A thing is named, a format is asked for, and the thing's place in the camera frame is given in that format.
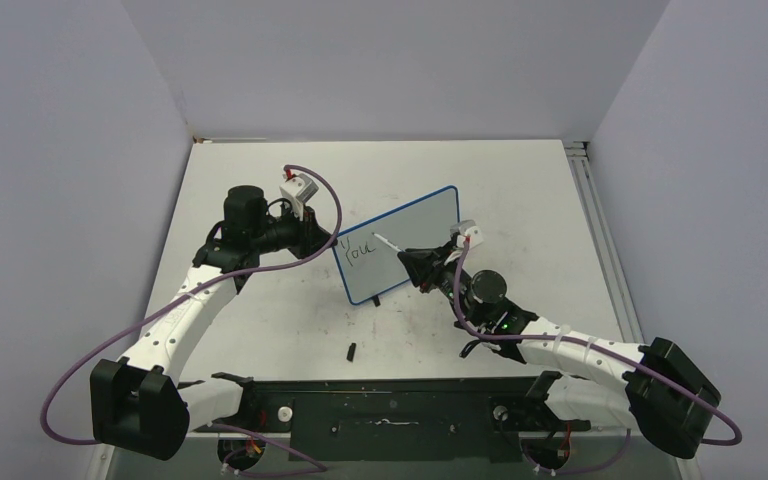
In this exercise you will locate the white marker pen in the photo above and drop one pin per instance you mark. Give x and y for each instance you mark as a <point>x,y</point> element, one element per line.
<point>387,242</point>

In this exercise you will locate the aluminium rail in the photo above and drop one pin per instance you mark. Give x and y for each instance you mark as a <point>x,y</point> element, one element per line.
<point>613,272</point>
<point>154,419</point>

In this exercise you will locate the blue framed whiteboard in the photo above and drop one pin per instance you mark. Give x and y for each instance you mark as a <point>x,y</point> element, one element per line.
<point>368,268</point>

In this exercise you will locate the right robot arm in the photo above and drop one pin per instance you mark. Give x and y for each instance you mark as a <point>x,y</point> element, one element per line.
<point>600,371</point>

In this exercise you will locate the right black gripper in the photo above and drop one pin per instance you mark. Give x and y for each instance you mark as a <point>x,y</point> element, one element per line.
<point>427,265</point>

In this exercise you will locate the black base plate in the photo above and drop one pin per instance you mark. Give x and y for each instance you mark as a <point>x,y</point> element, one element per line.
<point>406,420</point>

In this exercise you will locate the aluminium rail front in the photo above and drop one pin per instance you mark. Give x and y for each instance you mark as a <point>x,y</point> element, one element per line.
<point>154,419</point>

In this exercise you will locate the black marker cap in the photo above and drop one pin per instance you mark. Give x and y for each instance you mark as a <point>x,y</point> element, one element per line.
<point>351,352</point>

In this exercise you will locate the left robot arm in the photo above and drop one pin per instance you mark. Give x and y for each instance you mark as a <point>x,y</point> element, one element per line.
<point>220,269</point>

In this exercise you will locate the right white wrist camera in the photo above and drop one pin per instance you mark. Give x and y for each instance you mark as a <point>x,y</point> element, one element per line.
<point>463,232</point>

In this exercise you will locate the aluminium rail right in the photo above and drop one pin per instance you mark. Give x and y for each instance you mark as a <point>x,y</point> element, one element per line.
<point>613,272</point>

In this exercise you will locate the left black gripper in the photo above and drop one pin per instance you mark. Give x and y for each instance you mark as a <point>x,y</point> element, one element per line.
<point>311,238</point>

